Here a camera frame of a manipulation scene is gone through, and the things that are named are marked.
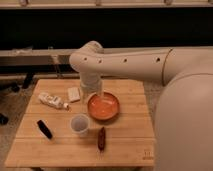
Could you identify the white rectangular sponge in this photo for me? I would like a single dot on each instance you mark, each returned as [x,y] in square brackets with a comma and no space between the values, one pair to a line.
[73,94]

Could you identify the wooden table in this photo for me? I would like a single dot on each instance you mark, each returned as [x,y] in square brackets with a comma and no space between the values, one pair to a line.
[129,137]

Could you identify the orange bowl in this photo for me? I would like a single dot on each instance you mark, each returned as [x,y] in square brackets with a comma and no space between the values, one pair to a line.
[103,107]

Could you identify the black rectangular object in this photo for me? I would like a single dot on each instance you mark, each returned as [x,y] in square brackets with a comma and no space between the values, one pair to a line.
[44,129]

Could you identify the white plastic bottle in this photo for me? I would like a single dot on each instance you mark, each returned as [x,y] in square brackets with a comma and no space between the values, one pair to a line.
[52,101]

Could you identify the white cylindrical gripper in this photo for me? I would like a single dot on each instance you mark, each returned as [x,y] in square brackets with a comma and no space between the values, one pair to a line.
[90,83]

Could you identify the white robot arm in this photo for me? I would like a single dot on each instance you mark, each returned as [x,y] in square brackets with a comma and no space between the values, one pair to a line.
[184,113]

